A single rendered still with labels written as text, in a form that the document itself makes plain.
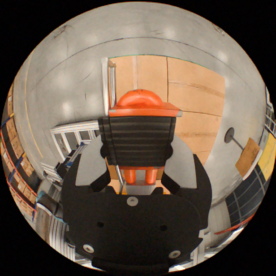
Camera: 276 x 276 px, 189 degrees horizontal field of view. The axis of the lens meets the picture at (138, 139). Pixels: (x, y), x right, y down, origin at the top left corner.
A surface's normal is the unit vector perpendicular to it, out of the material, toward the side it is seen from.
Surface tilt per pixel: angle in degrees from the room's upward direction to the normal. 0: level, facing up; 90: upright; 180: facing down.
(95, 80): 0
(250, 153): 90
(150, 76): 0
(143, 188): 0
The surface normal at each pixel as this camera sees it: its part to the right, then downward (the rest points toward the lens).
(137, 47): -0.01, 0.52
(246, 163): -0.99, -0.10
